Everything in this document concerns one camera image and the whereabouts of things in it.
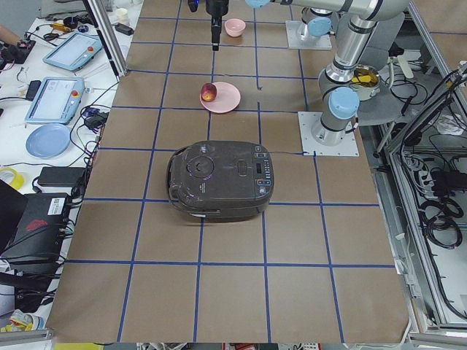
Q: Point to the aluminium frame post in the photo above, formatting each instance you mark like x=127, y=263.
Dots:
x=107, y=36

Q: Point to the black power adapter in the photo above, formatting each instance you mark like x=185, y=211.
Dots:
x=67, y=177

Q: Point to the steel pot with food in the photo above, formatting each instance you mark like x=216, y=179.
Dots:
x=365, y=82

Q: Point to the blue plate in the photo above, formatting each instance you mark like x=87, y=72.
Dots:
x=48, y=140

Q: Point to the upper teach pendant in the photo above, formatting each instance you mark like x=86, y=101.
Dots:
x=75, y=52

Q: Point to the white cup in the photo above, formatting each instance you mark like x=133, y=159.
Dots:
x=122, y=16

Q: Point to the pink plate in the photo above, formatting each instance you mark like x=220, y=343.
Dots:
x=227, y=99

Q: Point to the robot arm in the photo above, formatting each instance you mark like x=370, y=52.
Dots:
x=342, y=102
x=316, y=22

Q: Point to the black computer case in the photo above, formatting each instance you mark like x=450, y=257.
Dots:
x=32, y=233

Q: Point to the teach pendant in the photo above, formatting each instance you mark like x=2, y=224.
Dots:
x=56, y=101
x=75, y=52

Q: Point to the pink bowl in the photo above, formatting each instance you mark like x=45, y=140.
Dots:
x=235, y=27

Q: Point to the yellow tape roll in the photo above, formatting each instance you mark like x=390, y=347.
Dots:
x=11, y=177

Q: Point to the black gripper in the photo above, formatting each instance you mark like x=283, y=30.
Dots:
x=214, y=8

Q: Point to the dark rice cooker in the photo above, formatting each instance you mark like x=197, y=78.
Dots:
x=220, y=179

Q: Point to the red apple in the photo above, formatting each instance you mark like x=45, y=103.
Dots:
x=208, y=92

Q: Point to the lower teach pendant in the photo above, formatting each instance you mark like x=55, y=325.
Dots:
x=56, y=101

